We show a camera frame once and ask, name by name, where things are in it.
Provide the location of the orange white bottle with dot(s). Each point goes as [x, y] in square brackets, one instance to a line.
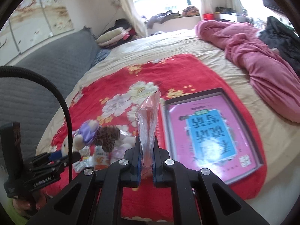
[100, 158]

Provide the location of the person left hand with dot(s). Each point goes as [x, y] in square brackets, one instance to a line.
[30, 204]

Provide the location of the purple dressed cat plush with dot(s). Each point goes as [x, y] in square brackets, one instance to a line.
[84, 137]

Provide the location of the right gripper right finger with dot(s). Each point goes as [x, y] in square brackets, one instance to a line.
[161, 177]

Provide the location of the pink book tray box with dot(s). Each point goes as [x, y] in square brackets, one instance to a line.
[206, 130]

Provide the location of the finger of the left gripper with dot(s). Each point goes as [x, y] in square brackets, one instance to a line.
[66, 160]

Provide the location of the pink item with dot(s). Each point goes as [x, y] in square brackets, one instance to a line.
[146, 117]

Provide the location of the clothes on windowsill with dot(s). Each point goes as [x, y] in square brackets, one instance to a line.
[169, 15]

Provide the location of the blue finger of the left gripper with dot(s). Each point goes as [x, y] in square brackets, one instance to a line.
[54, 156]

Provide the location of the pink crumpled quilt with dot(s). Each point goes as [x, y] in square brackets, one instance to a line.
[270, 75]

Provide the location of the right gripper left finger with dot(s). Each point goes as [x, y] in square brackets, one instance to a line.
[132, 175]

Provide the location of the black clothing pile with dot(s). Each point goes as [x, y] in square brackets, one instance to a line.
[278, 35]

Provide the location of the wall painting panels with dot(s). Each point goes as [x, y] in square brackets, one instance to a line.
[33, 22]

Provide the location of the pink dressed bear plush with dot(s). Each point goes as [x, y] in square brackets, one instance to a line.
[125, 142]

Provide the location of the folded blankets stack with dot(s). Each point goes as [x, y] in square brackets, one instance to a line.
[122, 32]

